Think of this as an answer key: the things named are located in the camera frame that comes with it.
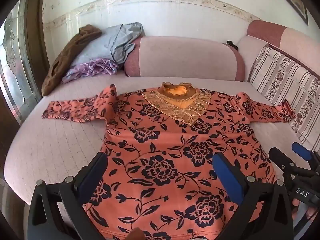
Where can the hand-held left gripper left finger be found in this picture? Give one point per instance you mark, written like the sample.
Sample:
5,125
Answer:
99,166

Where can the orange floral long-sleeve shirt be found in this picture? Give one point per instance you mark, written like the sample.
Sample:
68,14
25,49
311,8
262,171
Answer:
175,155

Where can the framed wall picture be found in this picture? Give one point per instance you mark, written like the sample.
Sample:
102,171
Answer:
292,0

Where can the small black object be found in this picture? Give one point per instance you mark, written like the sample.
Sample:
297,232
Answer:
232,44

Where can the pink bolster cushion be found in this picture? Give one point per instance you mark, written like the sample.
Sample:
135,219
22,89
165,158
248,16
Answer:
185,57

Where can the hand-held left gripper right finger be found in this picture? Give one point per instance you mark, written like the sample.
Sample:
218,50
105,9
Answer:
225,170

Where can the stained glass window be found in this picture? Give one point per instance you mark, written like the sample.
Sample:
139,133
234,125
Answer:
15,62

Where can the brown garment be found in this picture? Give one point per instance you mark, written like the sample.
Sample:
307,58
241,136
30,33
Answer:
67,55

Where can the grey-blue garment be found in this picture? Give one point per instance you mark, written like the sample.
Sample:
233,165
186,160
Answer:
110,42

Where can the striped floral pillow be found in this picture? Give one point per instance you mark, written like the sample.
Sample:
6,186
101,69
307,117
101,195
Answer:
282,82

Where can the purple patterned garment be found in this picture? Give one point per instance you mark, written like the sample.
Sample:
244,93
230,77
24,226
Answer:
92,68

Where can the person's right hand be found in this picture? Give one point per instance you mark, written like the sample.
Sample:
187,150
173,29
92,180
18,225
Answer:
311,213

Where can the pink backrest cushion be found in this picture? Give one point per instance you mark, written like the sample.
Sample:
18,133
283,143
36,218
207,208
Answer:
282,37

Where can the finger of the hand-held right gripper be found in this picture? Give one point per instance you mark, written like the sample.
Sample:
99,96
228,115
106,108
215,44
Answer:
301,150
281,157

